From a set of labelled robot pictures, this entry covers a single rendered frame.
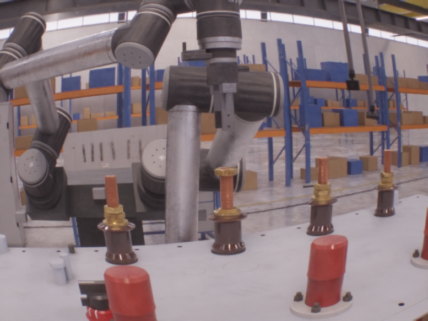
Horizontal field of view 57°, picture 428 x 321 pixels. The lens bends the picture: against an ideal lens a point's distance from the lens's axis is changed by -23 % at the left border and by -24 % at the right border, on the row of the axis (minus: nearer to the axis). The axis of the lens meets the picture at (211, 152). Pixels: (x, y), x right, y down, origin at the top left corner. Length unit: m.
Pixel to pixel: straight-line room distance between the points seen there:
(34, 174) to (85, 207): 0.61
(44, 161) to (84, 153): 3.56
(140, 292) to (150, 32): 0.66
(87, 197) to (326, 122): 8.21
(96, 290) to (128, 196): 1.99
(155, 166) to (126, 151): 3.68
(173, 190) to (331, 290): 0.84
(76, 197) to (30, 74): 1.45
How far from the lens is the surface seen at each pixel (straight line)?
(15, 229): 5.73
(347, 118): 10.64
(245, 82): 1.50
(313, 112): 10.21
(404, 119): 11.93
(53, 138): 2.37
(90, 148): 5.84
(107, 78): 8.78
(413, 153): 12.44
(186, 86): 1.47
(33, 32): 1.73
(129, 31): 1.12
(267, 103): 1.52
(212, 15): 1.10
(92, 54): 1.20
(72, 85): 8.73
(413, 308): 0.78
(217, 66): 1.07
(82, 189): 2.74
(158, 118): 9.05
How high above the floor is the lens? 1.72
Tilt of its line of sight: 6 degrees down
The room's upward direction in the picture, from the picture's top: 3 degrees counter-clockwise
